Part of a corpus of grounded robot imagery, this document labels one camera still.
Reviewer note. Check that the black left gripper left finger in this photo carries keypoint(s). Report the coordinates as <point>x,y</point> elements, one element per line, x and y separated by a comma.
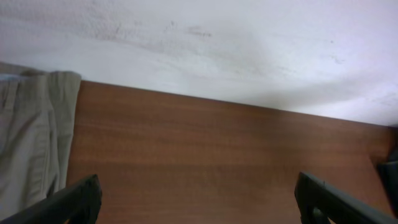
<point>79,203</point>

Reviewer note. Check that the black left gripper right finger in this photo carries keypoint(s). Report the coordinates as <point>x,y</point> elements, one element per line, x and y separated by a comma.
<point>320,202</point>

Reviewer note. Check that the khaki shorts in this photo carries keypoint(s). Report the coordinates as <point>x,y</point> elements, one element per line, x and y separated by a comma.
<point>37,124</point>

